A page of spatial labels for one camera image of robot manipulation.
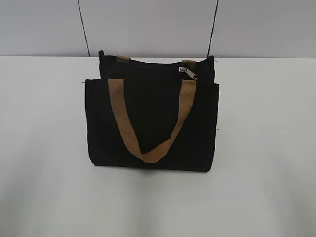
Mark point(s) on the silver zipper pull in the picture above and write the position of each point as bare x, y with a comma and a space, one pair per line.
187, 71

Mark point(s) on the black canvas tote bag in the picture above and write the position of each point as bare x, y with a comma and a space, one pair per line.
151, 116

